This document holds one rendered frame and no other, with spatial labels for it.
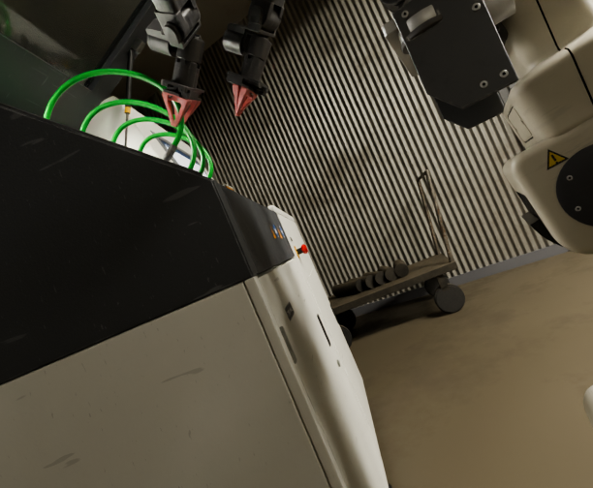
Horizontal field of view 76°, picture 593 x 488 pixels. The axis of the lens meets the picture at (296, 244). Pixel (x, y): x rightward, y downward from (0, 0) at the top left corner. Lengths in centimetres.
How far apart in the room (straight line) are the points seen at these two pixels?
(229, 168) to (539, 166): 381
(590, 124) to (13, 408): 91
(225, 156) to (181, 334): 371
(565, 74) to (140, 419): 75
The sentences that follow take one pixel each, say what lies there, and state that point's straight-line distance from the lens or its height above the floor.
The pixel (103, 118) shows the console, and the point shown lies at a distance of 154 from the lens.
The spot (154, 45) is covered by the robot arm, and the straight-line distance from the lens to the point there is 105.
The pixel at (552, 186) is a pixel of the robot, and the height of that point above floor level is 75.
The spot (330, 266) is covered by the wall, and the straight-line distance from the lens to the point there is 378.
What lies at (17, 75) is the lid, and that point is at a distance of 132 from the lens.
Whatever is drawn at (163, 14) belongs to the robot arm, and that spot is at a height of 135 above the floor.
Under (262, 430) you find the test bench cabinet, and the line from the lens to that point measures 64.
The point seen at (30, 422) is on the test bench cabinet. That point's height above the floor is 72.
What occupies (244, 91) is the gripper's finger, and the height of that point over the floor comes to 124.
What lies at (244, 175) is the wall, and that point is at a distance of 411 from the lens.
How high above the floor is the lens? 80
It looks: 1 degrees up
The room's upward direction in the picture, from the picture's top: 23 degrees counter-clockwise
